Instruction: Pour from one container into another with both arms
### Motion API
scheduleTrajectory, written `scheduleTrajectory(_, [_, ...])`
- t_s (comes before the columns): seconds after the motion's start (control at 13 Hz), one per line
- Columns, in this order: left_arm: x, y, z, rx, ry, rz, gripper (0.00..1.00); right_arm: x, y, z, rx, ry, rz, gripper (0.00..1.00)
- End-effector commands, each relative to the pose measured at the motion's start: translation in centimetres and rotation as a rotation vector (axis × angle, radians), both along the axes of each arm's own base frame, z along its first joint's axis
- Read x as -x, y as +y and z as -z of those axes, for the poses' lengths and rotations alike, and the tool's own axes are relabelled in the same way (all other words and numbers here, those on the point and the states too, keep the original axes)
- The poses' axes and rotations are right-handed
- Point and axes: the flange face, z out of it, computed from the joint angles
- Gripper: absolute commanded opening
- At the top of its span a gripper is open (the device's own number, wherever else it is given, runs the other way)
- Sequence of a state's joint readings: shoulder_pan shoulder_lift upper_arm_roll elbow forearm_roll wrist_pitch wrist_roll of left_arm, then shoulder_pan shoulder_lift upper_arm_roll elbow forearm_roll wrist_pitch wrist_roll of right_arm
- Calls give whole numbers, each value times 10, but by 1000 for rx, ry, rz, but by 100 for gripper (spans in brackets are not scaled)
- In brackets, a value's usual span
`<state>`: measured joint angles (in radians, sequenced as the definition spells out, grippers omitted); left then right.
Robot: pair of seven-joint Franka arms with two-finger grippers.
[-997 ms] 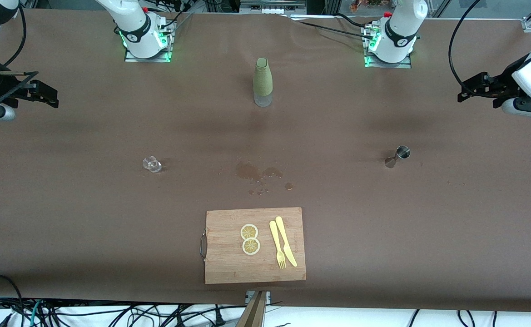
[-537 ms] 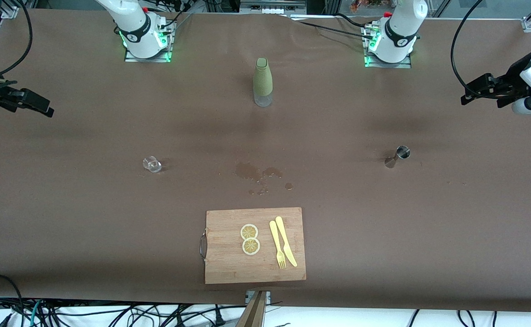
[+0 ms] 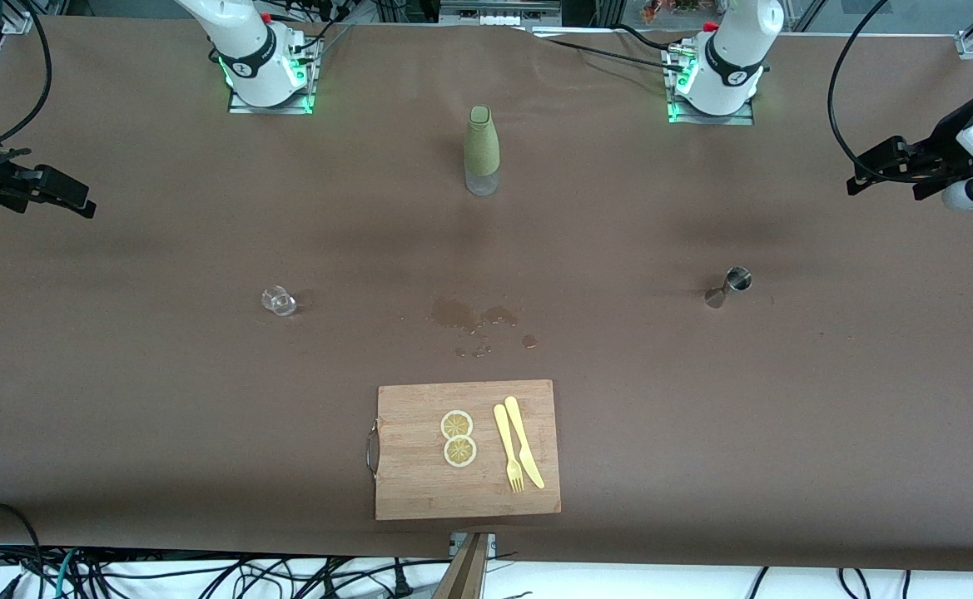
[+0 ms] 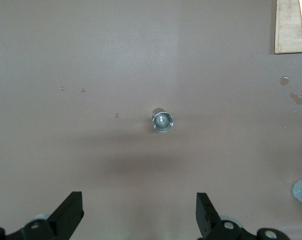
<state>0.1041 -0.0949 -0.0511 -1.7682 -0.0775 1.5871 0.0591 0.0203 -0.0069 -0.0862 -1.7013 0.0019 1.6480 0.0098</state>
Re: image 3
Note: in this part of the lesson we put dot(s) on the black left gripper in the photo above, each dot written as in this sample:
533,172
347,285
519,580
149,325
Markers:
945,138

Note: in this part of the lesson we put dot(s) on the stainless steel jigger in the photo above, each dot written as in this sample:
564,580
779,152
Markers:
738,279

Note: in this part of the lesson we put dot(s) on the clear glass measuring cup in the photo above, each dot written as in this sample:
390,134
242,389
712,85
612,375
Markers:
280,301

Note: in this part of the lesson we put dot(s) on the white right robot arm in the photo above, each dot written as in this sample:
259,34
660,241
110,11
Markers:
249,50

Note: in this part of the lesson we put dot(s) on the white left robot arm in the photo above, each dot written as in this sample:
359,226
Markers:
732,50

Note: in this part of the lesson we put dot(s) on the glass bottle with green sleeve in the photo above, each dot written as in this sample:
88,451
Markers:
481,146

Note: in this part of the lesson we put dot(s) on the grey power strip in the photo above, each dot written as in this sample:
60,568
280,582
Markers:
498,12

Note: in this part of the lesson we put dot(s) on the spilled liquid puddle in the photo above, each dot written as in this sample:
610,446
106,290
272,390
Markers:
455,314

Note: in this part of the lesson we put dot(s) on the yellow plastic knife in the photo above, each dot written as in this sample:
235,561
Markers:
523,441

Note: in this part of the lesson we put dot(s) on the yellow plastic fork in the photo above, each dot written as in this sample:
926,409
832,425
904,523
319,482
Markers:
504,441

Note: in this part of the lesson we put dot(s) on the yellow lemon slice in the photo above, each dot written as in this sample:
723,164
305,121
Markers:
459,452
457,424

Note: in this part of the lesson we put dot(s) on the wooden cutting board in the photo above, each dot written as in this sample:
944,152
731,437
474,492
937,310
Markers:
419,482

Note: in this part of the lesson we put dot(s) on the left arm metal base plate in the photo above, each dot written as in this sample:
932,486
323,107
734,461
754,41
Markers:
740,120

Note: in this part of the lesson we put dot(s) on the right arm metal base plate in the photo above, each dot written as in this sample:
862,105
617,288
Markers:
240,106

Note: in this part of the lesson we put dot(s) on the small metal bracket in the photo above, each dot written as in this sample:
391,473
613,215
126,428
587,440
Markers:
490,542

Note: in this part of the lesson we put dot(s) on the wooden post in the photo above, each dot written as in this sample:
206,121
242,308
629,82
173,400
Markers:
465,574

